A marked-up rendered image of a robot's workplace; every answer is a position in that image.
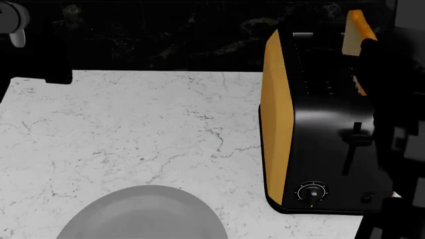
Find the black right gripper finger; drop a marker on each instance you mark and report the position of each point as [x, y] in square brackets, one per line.
[369, 47]

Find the toasted bread slice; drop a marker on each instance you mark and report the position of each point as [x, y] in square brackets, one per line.
[354, 35]

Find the grey round plate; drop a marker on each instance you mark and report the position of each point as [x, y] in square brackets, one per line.
[142, 214]

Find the black toaster with orange sides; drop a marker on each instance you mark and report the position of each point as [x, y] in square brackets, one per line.
[315, 119]

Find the black toaster lever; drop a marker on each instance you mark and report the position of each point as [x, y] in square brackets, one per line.
[358, 139]

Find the black toaster dial knob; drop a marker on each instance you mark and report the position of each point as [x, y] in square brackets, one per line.
[312, 193]

